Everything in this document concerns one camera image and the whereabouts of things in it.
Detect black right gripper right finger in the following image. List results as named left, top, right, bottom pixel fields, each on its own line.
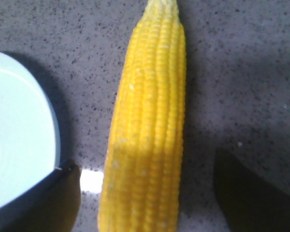
left=213, top=148, right=290, bottom=232

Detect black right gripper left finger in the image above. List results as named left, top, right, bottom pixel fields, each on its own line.
left=0, top=159, right=81, bottom=232

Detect light blue round plate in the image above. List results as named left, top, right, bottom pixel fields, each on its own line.
left=0, top=52, right=60, bottom=208

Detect yellow corn cob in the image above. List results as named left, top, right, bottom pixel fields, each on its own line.
left=97, top=0, right=186, bottom=232

